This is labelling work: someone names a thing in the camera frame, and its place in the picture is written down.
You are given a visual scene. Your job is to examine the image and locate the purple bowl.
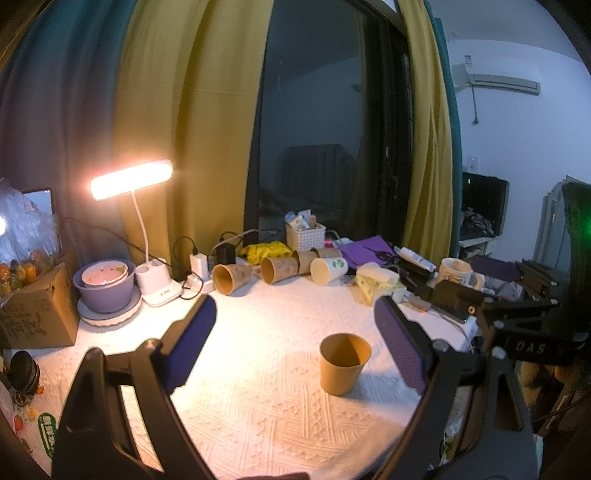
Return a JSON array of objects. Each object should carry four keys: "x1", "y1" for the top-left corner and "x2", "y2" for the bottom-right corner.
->
[{"x1": 72, "y1": 260, "x2": 137, "y2": 315}]

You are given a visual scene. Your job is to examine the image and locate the black cable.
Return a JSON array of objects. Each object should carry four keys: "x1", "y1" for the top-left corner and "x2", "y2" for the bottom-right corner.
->
[{"x1": 59, "y1": 216, "x2": 197, "y2": 280}]

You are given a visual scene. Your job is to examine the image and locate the white textured tablecloth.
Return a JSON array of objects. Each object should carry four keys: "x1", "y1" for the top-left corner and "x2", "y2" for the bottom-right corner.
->
[{"x1": 4, "y1": 272, "x2": 477, "y2": 480}]

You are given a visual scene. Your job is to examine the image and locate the black round case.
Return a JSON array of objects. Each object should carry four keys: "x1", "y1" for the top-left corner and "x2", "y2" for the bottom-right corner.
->
[{"x1": 6, "y1": 350, "x2": 42, "y2": 396}]

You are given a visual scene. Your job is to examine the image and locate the white tube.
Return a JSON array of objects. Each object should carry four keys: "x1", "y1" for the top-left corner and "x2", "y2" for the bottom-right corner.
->
[{"x1": 398, "y1": 246, "x2": 437, "y2": 272}]

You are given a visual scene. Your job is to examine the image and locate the yellow cloth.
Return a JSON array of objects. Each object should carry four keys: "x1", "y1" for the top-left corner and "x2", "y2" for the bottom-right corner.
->
[{"x1": 239, "y1": 240, "x2": 293, "y2": 265}]

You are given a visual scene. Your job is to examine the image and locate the white plate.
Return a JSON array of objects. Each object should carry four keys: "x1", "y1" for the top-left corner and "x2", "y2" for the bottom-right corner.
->
[{"x1": 76, "y1": 287, "x2": 143, "y2": 330}]

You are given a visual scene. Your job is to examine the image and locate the dark glass window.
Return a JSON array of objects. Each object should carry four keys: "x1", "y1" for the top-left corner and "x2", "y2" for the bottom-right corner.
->
[{"x1": 244, "y1": 0, "x2": 415, "y2": 252}]

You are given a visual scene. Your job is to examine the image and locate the white air conditioner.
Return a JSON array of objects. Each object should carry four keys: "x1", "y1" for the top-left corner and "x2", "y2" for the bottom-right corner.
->
[{"x1": 451, "y1": 60, "x2": 542, "y2": 97}]

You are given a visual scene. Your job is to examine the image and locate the white green-print paper cup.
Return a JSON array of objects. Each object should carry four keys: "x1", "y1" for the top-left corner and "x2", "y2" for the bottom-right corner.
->
[{"x1": 310, "y1": 256, "x2": 349, "y2": 287}]

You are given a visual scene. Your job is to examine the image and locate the plastic bag of oranges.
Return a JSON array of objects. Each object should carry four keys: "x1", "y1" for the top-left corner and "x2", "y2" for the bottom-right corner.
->
[{"x1": 0, "y1": 178, "x2": 64, "y2": 298}]

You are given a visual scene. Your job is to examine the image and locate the white desk lamp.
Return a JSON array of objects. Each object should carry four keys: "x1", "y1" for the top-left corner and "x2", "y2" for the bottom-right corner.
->
[{"x1": 90, "y1": 159, "x2": 184, "y2": 308}]

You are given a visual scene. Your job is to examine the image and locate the plain brown paper cup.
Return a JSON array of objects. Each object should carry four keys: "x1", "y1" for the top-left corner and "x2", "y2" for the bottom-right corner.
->
[{"x1": 320, "y1": 333, "x2": 373, "y2": 397}]

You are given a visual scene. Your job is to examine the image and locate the black television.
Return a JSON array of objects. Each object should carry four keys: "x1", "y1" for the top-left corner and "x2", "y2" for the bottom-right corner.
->
[{"x1": 461, "y1": 171, "x2": 510, "y2": 239}]

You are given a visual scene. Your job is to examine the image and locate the green printed package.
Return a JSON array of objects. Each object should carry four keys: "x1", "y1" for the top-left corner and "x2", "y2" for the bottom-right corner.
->
[{"x1": 0, "y1": 382, "x2": 59, "y2": 477}]

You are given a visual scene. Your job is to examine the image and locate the white plastic basket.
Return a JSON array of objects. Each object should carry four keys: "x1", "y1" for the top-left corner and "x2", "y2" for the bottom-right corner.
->
[{"x1": 285, "y1": 222, "x2": 327, "y2": 253}]

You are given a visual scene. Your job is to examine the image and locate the black scissors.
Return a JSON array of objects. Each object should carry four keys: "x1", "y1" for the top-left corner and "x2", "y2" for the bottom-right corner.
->
[{"x1": 365, "y1": 244, "x2": 403, "y2": 268}]

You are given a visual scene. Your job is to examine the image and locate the white charger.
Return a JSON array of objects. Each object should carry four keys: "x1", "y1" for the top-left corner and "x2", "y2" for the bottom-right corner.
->
[{"x1": 189, "y1": 252, "x2": 210, "y2": 280}]

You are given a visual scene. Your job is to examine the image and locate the yellow-green tissue box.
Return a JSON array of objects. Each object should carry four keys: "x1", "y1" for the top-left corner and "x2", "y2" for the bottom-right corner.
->
[{"x1": 354, "y1": 261, "x2": 403, "y2": 306}]

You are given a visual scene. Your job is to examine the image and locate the pink bowl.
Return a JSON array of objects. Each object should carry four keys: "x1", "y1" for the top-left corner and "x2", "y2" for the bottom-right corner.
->
[{"x1": 82, "y1": 260, "x2": 130, "y2": 288}]

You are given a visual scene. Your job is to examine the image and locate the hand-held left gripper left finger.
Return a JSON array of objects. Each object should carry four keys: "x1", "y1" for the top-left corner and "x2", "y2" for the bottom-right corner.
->
[{"x1": 51, "y1": 294, "x2": 219, "y2": 480}]

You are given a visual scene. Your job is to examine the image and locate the white printed mug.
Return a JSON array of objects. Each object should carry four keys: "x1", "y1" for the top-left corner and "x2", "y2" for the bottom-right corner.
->
[{"x1": 437, "y1": 257, "x2": 486, "y2": 290}]

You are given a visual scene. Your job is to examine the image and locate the cardboard box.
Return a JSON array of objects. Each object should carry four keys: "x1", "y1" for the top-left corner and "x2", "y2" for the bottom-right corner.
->
[{"x1": 0, "y1": 260, "x2": 81, "y2": 350}]

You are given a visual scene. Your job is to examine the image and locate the purple cloth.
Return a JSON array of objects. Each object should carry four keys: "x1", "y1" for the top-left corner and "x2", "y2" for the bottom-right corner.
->
[{"x1": 338, "y1": 235, "x2": 403, "y2": 271}]

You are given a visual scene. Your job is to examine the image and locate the white power strip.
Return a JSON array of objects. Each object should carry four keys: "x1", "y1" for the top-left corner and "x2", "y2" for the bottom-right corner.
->
[{"x1": 181, "y1": 272, "x2": 216, "y2": 297}]

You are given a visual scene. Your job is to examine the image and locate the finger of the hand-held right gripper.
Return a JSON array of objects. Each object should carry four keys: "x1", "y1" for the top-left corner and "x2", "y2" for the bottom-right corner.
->
[
  {"x1": 416, "y1": 278, "x2": 486, "y2": 323},
  {"x1": 516, "y1": 258, "x2": 563, "y2": 302}
]

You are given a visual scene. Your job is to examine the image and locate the yellow curtain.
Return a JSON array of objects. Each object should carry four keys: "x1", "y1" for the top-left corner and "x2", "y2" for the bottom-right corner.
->
[
  {"x1": 396, "y1": 0, "x2": 456, "y2": 260},
  {"x1": 113, "y1": 0, "x2": 274, "y2": 280}
]

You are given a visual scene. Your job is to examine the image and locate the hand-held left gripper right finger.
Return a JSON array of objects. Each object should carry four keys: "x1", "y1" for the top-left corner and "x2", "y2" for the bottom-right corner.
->
[{"x1": 373, "y1": 295, "x2": 542, "y2": 480}]

